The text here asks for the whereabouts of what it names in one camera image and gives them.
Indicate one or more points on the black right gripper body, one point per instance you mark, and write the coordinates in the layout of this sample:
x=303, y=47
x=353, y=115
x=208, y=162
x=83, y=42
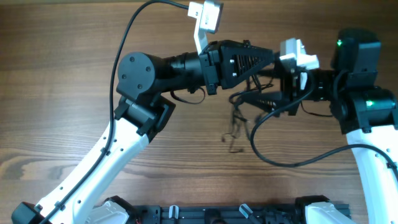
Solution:
x=291, y=86

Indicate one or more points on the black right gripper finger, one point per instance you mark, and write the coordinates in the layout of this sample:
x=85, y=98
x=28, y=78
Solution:
x=266, y=101
x=267, y=73

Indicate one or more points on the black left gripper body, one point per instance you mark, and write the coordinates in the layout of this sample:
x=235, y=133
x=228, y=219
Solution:
x=211, y=66

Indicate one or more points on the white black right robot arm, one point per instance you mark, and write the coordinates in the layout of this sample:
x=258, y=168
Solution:
x=367, y=114

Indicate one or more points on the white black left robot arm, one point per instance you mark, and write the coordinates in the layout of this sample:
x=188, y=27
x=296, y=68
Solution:
x=142, y=113

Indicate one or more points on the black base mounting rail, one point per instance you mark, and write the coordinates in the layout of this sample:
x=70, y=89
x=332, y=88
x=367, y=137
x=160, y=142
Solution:
x=311, y=209

